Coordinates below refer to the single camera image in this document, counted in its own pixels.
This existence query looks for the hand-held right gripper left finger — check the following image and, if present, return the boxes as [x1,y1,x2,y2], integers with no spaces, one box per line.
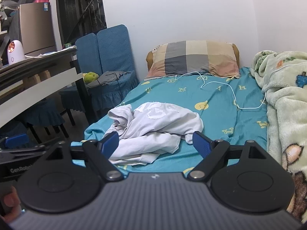
[45,132,125,181]

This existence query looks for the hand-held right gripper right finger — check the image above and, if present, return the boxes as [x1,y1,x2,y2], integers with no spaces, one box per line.
[187,131,267,181]

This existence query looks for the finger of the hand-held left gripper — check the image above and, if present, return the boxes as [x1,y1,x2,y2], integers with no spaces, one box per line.
[0,133,47,154]

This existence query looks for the white t-shirt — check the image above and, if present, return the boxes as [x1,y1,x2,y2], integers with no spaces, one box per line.
[107,102,204,166]

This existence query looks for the person's left hand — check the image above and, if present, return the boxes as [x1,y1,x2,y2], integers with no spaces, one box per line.
[0,186,23,223]

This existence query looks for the blue covered chair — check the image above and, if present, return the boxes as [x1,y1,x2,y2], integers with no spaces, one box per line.
[90,24,139,122]
[59,32,102,126]
[20,98,70,138]

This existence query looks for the teal printed bed sheet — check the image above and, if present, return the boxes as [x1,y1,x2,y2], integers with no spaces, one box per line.
[71,67,269,175]

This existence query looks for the grey cloth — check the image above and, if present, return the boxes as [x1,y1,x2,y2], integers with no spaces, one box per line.
[86,71,132,89]

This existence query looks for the green plush toy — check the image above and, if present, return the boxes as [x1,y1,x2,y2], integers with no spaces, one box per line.
[83,72,100,84]

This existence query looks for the dark dining table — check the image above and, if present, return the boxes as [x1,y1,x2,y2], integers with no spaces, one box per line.
[0,47,93,139]

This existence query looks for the white humidifier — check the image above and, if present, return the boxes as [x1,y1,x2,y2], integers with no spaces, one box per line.
[7,40,26,65]

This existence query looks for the checkered pillow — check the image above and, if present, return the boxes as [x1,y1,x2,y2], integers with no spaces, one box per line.
[144,41,241,79]

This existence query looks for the white papers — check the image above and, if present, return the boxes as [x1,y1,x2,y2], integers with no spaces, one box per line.
[25,51,58,58]

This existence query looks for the orange pillow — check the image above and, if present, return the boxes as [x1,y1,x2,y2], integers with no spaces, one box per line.
[146,43,240,71]

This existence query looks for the green printed fleece blanket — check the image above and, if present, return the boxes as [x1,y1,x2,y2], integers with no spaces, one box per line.
[249,50,307,221]

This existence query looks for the brown refrigerator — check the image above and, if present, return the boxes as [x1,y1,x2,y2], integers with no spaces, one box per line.
[10,2,57,55]

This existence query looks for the dark window grille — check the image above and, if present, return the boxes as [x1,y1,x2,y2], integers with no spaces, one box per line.
[56,0,107,45]

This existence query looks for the white charging cable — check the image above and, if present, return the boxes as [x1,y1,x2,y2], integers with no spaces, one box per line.
[175,71,267,111]

